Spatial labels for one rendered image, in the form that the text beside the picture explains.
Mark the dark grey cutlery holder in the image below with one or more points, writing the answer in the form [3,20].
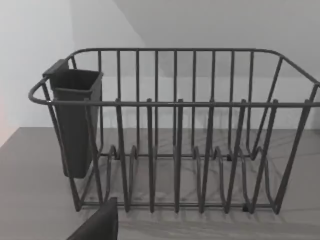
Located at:
[75,120]

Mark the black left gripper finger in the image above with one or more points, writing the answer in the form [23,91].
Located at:
[102,222]

